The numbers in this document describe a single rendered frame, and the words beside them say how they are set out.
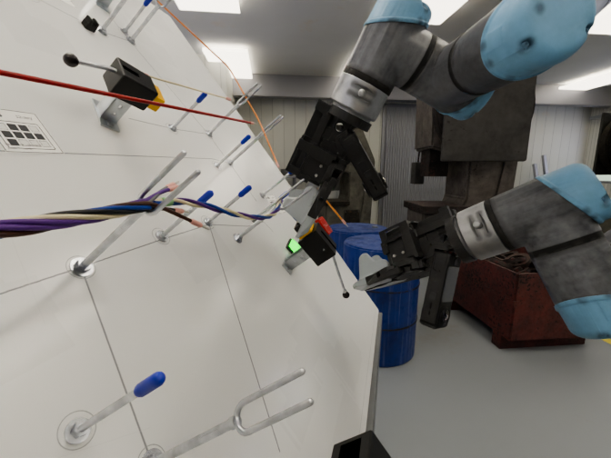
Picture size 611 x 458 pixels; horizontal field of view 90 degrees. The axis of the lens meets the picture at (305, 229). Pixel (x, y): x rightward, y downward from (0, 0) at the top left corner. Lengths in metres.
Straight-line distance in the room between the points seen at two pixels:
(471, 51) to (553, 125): 8.57
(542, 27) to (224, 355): 0.42
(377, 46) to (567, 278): 0.36
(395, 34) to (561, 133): 8.69
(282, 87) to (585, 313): 5.82
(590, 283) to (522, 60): 0.24
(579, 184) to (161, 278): 0.46
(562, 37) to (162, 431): 0.45
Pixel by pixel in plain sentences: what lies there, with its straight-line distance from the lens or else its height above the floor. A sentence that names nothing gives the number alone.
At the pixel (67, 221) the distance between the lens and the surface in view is 0.21.
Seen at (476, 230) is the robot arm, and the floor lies 1.17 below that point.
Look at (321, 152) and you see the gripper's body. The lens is 0.46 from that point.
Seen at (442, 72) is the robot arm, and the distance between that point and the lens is 0.45.
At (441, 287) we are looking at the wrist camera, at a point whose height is 1.08.
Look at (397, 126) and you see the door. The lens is 6.91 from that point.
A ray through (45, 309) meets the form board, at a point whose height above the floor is 1.15.
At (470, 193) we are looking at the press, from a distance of 4.07.
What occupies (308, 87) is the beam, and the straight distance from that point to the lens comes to 6.09.
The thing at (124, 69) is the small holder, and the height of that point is 1.36.
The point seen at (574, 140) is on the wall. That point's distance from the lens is 9.33.
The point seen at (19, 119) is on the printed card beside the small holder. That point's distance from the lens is 0.41.
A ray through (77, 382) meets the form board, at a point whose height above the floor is 1.11.
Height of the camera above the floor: 1.25
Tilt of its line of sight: 10 degrees down
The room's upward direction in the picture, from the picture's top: straight up
